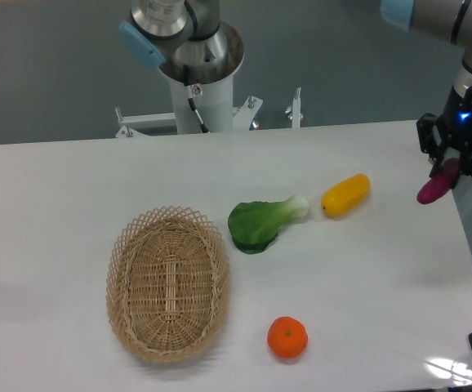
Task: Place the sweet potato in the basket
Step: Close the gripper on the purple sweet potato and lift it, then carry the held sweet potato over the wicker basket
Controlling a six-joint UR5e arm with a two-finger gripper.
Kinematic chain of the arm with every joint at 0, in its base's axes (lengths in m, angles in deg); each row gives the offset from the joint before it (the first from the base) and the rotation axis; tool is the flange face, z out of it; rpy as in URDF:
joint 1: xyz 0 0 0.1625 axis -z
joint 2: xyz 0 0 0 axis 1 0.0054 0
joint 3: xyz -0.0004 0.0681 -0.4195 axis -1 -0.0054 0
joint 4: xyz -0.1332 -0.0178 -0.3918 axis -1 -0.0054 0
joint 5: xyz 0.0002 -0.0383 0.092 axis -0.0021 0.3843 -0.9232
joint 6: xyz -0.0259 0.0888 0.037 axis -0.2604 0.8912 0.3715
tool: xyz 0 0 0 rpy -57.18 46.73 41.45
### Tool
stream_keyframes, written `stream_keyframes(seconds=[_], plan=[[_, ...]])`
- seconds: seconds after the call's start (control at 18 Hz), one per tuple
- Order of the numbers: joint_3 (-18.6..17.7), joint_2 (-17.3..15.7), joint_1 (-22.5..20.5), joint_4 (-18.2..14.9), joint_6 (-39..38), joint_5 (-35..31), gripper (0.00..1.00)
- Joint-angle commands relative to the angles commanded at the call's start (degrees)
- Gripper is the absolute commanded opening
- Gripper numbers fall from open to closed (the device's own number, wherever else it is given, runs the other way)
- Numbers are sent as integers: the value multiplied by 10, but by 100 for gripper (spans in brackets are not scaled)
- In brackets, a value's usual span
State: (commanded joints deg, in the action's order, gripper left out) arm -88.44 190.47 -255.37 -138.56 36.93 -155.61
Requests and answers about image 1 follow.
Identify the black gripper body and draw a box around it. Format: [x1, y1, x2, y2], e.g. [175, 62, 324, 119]
[437, 85, 472, 153]

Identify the purple sweet potato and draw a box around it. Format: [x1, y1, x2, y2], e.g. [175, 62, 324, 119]
[416, 158, 460, 205]

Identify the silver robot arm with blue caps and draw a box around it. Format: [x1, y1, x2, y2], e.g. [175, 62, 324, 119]
[380, 0, 472, 180]

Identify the woven wicker basket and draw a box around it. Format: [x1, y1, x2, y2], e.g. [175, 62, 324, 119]
[106, 206, 230, 363]

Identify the yellow mango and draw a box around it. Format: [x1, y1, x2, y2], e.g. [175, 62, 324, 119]
[321, 173, 371, 217]

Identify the green bok choy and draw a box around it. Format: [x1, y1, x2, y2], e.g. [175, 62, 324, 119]
[227, 194, 309, 254]

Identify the orange tangerine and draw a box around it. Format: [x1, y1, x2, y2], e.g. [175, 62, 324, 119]
[267, 316, 309, 360]

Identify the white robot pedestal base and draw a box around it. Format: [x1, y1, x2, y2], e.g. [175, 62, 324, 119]
[114, 0, 305, 138]

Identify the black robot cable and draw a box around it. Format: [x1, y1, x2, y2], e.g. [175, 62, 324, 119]
[183, 65, 211, 135]

